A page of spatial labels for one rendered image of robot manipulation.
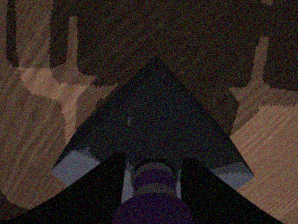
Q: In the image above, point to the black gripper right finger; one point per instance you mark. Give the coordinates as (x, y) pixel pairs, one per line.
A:
(212, 201)

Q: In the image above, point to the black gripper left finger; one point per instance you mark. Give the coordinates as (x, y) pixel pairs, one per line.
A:
(93, 199)

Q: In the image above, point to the purple marker cap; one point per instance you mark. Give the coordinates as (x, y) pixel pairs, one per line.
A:
(153, 208)

